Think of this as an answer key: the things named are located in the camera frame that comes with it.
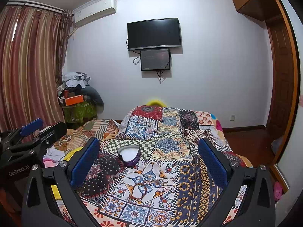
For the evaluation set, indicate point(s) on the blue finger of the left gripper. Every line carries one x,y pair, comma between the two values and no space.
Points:
31,127

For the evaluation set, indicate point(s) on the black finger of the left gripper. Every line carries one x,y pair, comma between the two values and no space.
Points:
50,135

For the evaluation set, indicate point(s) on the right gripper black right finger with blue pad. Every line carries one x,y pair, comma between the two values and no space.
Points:
247,198

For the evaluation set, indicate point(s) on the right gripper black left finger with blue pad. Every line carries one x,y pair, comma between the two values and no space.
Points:
39,205

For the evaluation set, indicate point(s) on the purple heart-shaped jewelry box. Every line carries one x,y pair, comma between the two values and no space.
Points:
129,154

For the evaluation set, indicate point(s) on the yellow garment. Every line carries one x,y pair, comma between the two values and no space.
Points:
66,158

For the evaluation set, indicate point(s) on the pink slipper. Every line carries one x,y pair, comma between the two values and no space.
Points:
278,191

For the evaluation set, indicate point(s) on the green covered cabinet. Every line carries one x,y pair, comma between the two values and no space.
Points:
79,113

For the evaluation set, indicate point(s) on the orange box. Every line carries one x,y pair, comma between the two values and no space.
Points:
72,100

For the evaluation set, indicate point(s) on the pile of clothes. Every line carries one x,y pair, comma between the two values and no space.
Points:
78,83

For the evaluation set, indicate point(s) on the striped red curtain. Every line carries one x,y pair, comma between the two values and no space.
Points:
33,49

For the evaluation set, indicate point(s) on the colourful patchwork cloth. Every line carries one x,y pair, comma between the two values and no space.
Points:
170,185

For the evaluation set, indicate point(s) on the yellow round object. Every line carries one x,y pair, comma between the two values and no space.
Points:
156,103

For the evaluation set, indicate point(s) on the white air conditioner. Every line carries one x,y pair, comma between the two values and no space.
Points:
94,12

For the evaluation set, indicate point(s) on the wooden wardrobe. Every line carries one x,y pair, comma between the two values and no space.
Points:
285,66

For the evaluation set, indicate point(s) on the white wall socket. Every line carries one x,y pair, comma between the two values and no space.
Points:
232,117

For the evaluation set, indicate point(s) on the small dark wall monitor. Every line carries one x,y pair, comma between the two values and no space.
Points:
155,60

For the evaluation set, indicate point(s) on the black wall television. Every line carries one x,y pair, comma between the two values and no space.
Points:
154,33

